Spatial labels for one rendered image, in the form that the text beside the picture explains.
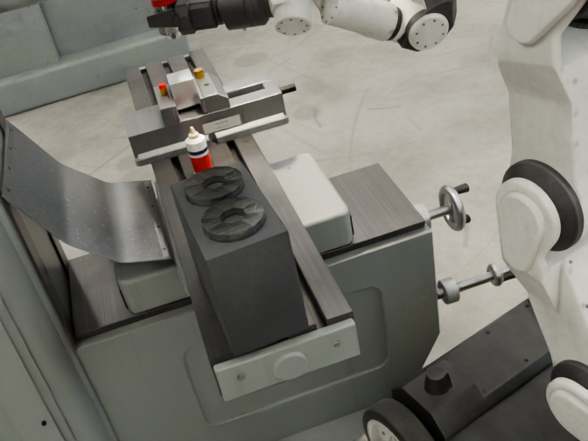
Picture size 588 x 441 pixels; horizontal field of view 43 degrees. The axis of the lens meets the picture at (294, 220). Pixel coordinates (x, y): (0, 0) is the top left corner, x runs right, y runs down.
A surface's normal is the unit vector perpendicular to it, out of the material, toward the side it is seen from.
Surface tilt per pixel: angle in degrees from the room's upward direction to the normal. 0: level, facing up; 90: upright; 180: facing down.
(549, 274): 92
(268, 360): 90
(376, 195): 0
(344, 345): 90
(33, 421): 88
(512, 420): 0
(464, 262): 0
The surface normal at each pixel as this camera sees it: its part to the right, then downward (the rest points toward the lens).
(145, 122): -0.17, -0.80
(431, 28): 0.26, 0.71
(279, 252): 0.35, 0.50
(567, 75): 0.52, 0.35
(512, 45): -0.82, 0.44
